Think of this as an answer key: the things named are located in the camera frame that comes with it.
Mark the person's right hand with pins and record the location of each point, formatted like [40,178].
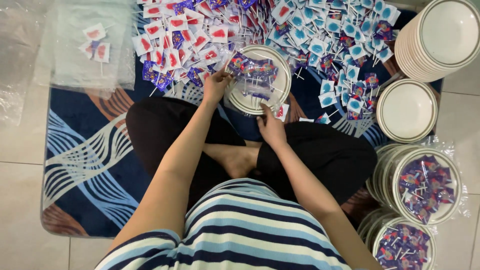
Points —
[272,129]

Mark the person's left hand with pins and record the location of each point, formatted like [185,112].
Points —
[214,88]

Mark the person's left fingers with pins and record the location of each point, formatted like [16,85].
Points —
[223,75]

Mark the person's right fingers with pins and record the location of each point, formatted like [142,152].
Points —
[267,113]

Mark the clear plastic bag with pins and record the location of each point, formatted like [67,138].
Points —
[258,98]

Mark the white plate with gold rim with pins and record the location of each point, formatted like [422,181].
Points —
[279,84]

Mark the red lollipop in white wrapper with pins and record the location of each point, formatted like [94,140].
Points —
[281,111]
[93,32]
[87,48]
[101,52]

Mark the bunch of purple wrapped lollipops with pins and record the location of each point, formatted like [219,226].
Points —
[253,69]

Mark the pile of red lollipops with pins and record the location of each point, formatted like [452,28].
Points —
[187,33]

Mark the person's bare foot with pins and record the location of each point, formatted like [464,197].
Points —
[236,159]

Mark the person's black trousers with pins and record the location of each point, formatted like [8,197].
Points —
[330,157]

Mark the pile of blue lollipops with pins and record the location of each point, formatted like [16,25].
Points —
[330,41]

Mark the person's striped shirt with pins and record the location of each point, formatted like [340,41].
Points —
[240,232]

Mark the heap of clear plastic bags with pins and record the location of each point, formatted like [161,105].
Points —
[90,71]

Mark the short stack of white plates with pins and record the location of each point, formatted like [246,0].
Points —
[407,110]

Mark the blue patterned rug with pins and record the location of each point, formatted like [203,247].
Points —
[90,161]

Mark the large stack of bagged lollipop plates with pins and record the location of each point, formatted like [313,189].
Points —
[425,185]

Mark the small stack of bagged lollipop plates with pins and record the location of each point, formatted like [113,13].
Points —
[403,247]

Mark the tall stack of white plates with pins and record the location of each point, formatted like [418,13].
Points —
[442,35]

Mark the crumpled clear plastic sheet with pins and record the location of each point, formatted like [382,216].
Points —
[15,56]

